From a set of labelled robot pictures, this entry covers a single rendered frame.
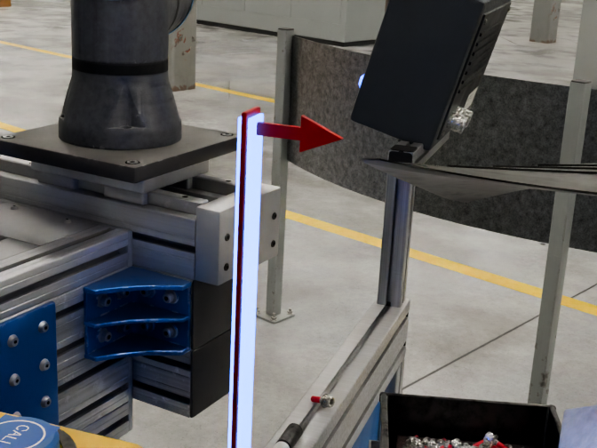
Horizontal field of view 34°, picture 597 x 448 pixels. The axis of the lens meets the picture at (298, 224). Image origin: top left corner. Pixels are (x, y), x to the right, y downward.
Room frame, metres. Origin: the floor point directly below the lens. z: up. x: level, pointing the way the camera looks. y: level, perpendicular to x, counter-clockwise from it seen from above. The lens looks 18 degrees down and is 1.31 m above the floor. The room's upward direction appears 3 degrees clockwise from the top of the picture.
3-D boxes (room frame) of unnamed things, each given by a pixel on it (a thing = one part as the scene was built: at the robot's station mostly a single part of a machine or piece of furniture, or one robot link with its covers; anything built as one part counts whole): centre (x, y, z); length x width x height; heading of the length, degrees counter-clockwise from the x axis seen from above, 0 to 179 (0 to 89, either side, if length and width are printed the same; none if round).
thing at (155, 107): (1.20, 0.23, 1.09); 0.15 x 0.15 x 0.10
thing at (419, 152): (1.23, -0.15, 1.04); 0.24 x 0.03 x 0.03; 162
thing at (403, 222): (1.13, -0.12, 0.96); 0.03 x 0.03 x 0.20; 72
